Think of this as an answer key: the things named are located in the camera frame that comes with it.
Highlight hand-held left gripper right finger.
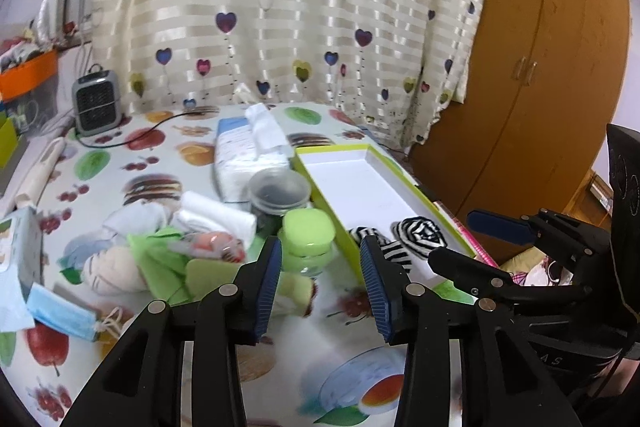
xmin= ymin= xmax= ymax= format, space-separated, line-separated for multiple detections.
xmin=359 ymin=235 xmax=584 ymax=427

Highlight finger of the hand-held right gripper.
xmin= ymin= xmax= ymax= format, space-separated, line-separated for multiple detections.
xmin=467 ymin=209 xmax=609 ymax=269
xmin=428 ymin=247 xmax=594 ymax=308

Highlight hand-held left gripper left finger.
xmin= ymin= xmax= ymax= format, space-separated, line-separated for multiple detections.
xmin=60 ymin=236 xmax=284 ymax=427

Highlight black white striped sock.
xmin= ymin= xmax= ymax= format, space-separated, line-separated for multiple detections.
xmin=391 ymin=216 xmax=449 ymax=254
xmin=348 ymin=227 xmax=417 ymax=274

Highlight yellow-green sponge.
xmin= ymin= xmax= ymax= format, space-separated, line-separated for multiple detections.
xmin=182 ymin=257 xmax=317 ymax=319

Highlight clear pink packet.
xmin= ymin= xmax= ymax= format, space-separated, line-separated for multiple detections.
xmin=187 ymin=230 xmax=247 ymax=266

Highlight green-edged white box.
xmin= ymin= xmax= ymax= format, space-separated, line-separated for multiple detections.
xmin=291 ymin=142 xmax=479 ymax=289

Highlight green cloth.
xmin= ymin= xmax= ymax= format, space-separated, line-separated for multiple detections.
xmin=127 ymin=228 xmax=202 ymax=304

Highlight cream striped plush sock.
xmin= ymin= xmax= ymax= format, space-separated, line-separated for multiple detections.
xmin=82 ymin=246 xmax=152 ymax=296

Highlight light blue knit cloth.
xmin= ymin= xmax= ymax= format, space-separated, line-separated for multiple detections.
xmin=64 ymin=232 xmax=112 ymax=269

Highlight blue face mask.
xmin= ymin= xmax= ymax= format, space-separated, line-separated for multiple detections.
xmin=25 ymin=282 xmax=122 ymax=342

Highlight pink floral bedding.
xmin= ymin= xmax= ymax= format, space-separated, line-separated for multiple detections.
xmin=500 ymin=256 xmax=577 ymax=289

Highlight green lidded jar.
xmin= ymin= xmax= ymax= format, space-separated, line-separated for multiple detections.
xmin=276 ymin=208 xmax=337 ymax=279

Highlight fruit print tablecloth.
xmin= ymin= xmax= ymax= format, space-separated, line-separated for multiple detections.
xmin=0 ymin=101 xmax=481 ymax=427

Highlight clear plastic cup dark contents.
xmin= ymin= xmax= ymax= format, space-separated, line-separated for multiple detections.
xmin=247 ymin=167 xmax=311 ymax=239

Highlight blue white tissue pack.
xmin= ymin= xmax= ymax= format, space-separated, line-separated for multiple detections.
xmin=212 ymin=103 xmax=297 ymax=204

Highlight white blue striped cloth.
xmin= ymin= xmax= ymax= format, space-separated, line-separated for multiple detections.
xmin=102 ymin=201 xmax=169 ymax=244

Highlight brown wooden wardrobe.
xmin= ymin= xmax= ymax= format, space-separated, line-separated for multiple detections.
xmin=409 ymin=0 xmax=632 ymax=229

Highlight tissue box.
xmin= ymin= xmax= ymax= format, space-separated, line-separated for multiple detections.
xmin=0 ymin=206 xmax=44 ymax=334

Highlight white rolled paper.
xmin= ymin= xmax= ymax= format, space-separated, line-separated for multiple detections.
xmin=0 ymin=136 xmax=67 ymax=219

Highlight small grey fan heater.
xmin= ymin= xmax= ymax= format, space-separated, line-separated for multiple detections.
xmin=71 ymin=64 xmax=121 ymax=137

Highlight clear plastic storage box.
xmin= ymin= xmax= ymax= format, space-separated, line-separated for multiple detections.
xmin=0 ymin=76 xmax=58 ymax=126

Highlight yellow-green cardboard box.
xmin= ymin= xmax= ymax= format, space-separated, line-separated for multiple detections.
xmin=0 ymin=116 xmax=19 ymax=168

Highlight orange storage box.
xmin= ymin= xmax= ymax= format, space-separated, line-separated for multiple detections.
xmin=0 ymin=49 xmax=59 ymax=103

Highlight silver foil bag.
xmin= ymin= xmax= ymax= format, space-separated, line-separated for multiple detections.
xmin=36 ymin=0 xmax=54 ymax=44

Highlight black power cable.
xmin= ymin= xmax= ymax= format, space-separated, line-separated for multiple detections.
xmin=75 ymin=106 xmax=221 ymax=148

